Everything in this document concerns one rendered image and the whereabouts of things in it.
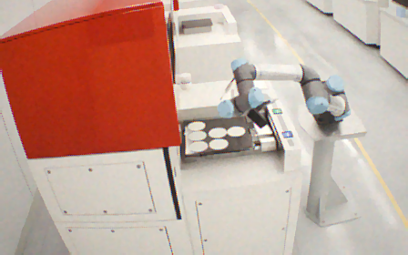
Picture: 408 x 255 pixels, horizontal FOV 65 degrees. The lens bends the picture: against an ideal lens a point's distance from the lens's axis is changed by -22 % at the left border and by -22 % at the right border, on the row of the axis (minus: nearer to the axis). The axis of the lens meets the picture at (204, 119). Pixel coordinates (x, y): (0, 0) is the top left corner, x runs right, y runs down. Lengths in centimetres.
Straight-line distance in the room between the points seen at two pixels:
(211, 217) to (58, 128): 97
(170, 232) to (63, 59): 98
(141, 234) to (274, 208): 73
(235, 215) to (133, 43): 112
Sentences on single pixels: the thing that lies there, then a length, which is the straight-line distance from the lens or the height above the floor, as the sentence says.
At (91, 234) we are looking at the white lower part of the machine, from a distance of 200.
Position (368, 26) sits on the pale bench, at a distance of 661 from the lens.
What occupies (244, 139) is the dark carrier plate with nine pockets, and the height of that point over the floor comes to 90.
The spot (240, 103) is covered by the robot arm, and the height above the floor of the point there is 131.
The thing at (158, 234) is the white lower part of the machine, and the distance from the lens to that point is 192.
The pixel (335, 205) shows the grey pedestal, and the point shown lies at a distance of 308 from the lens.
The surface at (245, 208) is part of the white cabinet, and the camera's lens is 210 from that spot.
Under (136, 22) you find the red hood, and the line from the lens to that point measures 139.
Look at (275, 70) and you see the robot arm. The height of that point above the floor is 139.
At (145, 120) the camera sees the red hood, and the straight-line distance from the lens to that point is 154.
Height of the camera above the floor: 208
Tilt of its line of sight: 29 degrees down
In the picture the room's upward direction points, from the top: 6 degrees counter-clockwise
